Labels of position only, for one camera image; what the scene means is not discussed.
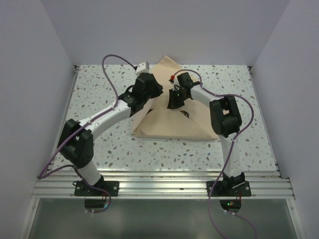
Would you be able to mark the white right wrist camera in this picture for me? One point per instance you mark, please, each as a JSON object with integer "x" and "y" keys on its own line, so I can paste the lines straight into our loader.
{"x": 176, "y": 83}

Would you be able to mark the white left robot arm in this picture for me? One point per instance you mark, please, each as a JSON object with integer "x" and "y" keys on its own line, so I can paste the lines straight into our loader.
{"x": 76, "y": 142}

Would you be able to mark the stainless steel tray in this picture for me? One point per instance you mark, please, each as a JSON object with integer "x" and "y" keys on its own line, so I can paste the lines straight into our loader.
{"x": 185, "y": 113}

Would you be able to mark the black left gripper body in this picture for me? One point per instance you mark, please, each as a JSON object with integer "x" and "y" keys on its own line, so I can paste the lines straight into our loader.
{"x": 155, "y": 91}

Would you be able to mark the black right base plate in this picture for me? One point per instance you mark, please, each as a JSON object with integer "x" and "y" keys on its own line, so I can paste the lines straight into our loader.
{"x": 242, "y": 190}

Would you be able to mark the aluminium rail frame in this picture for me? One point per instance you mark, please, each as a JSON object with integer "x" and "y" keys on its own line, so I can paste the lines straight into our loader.
{"x": 162, "y": 183}

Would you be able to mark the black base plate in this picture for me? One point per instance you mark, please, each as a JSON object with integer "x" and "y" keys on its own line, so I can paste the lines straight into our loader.
{"x": 102, "y": 188}
{"x": 242, "y": 190}

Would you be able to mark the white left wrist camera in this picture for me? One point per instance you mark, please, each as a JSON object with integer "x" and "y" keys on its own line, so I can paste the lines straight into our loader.
{"x": 143, "y": 67}

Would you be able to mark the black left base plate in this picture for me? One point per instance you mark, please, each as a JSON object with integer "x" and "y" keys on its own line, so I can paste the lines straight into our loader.
{"x": 102, "y": 188}

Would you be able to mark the beige cloth mat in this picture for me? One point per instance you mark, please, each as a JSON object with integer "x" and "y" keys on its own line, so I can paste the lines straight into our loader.
{"x": 161, "y": 122}

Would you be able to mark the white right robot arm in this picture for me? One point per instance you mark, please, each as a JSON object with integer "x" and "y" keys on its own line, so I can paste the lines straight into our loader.
{"x": 225, "y": 121}

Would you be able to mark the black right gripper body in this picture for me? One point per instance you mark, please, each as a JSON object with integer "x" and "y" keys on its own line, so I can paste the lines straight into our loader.
{"x": 177, "y": 99}

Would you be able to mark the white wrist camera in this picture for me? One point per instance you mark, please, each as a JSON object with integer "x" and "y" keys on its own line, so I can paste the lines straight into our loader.
{"x": 143, "y": 67}
{"x": 176, "y": 83}

